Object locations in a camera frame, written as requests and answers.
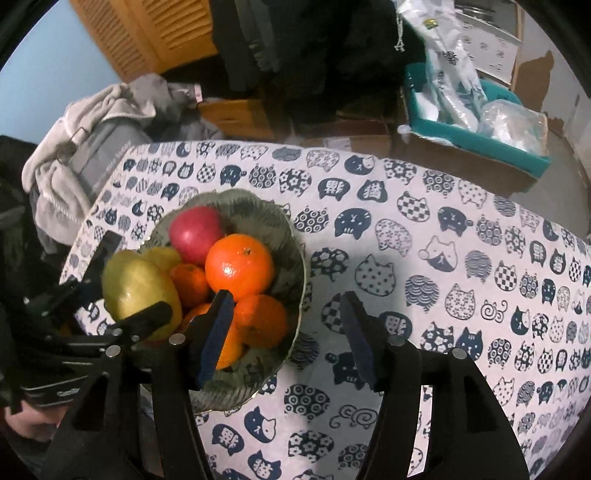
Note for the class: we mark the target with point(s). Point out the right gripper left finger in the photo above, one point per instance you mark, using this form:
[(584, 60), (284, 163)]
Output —
[(99, 438)]

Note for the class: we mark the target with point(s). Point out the wooden louvered wardrobe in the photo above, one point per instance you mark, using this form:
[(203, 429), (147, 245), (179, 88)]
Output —
[(138, 37)]

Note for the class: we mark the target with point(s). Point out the white patterned drawer box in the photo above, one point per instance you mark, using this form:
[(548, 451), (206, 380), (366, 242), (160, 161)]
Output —
[(493, 51)]

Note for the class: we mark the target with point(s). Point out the large orange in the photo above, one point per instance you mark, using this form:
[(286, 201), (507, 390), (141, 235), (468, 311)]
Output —
[(261, 320), (240, 264)]

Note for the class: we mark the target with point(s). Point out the white rice bag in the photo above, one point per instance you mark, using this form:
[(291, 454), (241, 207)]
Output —
[(452, 77)]

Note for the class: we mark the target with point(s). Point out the metal steamer pot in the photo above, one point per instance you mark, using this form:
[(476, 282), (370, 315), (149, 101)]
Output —
[(483, 7)]

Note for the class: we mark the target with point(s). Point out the green glass bowl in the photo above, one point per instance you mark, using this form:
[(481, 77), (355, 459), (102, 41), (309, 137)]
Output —
[(243, 370)]

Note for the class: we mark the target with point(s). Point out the large orange back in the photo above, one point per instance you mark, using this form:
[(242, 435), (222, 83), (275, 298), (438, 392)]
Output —
[(240, 264)]

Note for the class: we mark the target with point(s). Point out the small cardboard box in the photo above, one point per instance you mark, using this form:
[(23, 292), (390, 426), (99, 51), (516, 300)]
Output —
[(370, 137)]

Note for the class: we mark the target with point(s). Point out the black hanging coat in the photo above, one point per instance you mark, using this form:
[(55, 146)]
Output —
[(318, 59)]

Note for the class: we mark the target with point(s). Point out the red apple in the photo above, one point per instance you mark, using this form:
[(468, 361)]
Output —
[(193, 232)]

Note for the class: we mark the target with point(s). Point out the teal plastic crate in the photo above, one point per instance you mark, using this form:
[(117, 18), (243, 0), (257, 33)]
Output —
[(414, 83)]

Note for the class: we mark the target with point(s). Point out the pile of grey clothes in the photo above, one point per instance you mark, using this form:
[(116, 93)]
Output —
[(71, 164)]

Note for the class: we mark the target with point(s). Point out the person left hand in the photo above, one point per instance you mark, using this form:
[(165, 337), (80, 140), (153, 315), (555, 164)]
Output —
[(35, 424)]

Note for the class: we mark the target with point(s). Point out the black smartphone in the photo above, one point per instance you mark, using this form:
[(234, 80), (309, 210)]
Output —
[(108, 245)]

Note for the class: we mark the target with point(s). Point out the cat pattern tablecloth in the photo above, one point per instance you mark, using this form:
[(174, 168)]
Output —
[(436, 258)]

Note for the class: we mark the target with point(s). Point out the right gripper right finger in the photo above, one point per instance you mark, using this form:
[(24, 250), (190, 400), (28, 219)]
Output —
[(470, 435)]

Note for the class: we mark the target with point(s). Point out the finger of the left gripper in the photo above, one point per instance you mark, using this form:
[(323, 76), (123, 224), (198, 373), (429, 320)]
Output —
[(61, 302), (134, 331)]

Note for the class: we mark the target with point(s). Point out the wooden drawer box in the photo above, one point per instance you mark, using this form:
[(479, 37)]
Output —
[(244, 118)]

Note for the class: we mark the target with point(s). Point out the clear plastic bag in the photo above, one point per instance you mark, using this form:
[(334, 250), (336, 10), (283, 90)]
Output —
[(516, 126)]

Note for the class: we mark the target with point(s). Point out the large orange front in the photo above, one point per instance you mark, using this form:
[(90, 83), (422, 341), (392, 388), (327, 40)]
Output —
[(261, 320)]

